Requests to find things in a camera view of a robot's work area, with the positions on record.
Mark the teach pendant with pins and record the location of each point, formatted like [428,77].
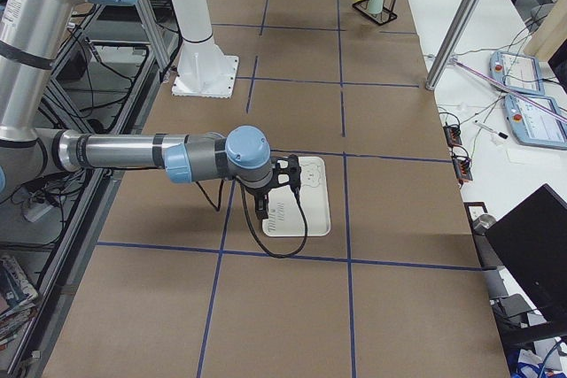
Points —
[531,126]
[517,71]

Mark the upper orange power strip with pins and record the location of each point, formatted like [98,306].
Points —
[453,135]

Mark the black marker pen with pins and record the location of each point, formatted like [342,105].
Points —
[491,130]

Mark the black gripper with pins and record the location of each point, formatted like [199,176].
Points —
[258,196]

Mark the lower orange power strip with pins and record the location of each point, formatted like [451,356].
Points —
[462,168]

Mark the aluminium frame post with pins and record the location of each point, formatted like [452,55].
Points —
[450,41]

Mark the upper teach pendant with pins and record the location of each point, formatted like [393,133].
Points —
[517,71]

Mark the lower teach pendant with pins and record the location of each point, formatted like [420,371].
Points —
[531,126]

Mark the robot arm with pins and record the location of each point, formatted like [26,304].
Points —
[31,33]

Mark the pale green cup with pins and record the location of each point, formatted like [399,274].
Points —
[375,7]

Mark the stack of magazines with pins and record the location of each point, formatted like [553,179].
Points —
[18,295]

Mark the white bear tray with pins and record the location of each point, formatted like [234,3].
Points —
[284,219]

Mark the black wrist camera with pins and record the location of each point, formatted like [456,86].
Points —
[288,166]

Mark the white camera pole base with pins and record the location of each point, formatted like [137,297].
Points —
[203,69]

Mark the orange power strip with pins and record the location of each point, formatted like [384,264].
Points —
[462,168]
[453,135]

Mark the silver metal cylinder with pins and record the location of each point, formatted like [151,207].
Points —
[482,223]

